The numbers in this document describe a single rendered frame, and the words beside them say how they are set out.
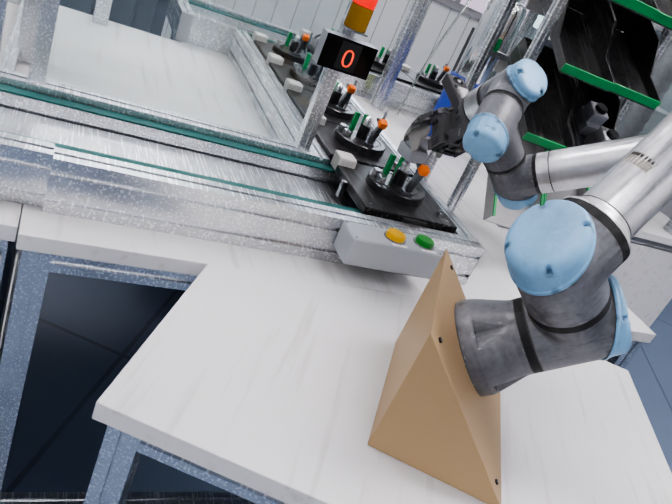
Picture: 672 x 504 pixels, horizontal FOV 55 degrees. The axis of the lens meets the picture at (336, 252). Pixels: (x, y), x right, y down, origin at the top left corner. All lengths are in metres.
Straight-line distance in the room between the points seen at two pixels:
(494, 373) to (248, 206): 0.53
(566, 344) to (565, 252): 0.17
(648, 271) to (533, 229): 2.13
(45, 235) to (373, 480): 0.63
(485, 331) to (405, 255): 0.35
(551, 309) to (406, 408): 0.23
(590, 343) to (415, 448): 0.28
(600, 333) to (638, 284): 2.05
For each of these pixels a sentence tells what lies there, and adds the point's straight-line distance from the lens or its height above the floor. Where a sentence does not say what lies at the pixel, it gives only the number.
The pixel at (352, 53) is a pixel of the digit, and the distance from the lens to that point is 1.43.
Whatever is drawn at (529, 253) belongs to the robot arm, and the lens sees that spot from 0.86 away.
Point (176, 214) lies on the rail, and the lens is 1.19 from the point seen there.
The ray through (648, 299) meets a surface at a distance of 3.12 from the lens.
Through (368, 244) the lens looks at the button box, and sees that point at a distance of 1.23.
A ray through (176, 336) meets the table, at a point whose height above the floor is 0.86.
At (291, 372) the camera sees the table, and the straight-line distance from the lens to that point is 0.99.
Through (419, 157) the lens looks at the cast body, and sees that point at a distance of 1.44.
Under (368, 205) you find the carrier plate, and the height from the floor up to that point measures 0.97.
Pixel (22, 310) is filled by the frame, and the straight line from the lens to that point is 1.22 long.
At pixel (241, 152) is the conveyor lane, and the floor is 0.94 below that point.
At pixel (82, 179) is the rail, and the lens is 1.16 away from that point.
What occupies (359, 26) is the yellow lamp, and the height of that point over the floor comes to 1.27.
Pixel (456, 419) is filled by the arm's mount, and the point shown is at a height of 0.96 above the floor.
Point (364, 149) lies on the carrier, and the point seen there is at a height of 0.98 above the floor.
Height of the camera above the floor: 1.46
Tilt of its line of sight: 26 degrees down
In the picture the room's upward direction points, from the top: 24 degrees clockwise
